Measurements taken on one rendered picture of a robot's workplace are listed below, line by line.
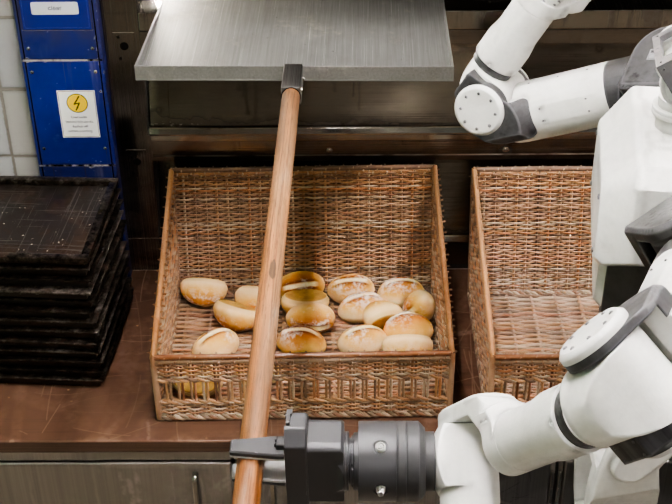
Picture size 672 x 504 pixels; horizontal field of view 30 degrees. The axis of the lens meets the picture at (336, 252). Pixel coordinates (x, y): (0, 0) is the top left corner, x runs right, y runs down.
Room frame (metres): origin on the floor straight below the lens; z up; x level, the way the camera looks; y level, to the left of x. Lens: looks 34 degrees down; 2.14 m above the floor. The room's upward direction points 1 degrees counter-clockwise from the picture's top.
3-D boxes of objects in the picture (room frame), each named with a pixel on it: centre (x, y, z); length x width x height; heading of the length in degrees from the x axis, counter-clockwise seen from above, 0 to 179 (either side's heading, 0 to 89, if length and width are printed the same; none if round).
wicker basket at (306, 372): (1.99, 0.06, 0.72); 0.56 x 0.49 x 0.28; 90
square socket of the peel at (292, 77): (1.92, 0.07, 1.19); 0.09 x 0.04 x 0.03; 178
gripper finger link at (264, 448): (1.02, 0.09, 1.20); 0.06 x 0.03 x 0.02; 88
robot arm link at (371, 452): (1.01, 0.00, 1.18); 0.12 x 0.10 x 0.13; 88
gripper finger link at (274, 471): (1.02, 0.09, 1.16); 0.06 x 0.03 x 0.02; 88
